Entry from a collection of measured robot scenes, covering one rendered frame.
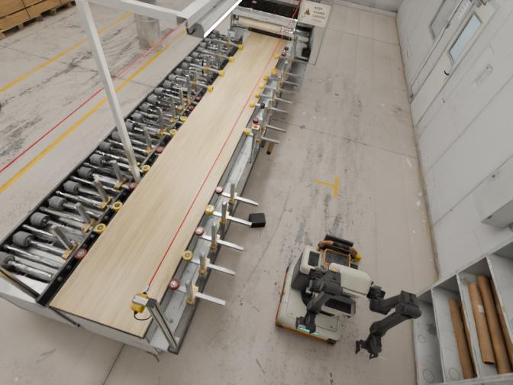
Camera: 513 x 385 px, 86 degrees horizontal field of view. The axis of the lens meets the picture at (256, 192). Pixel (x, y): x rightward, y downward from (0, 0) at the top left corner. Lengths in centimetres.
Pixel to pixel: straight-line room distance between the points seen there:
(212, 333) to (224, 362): 28
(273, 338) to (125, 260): 165
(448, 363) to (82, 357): 322
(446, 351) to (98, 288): 295
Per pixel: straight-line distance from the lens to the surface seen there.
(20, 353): 356
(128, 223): 267
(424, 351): 362
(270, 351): 315
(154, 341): 253
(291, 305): 299
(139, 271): 243
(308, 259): 262
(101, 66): 230
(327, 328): 304
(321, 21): 566
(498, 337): 302
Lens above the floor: 307
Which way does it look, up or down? 51 degrees down
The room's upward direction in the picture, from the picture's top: 11 degrees clockwise
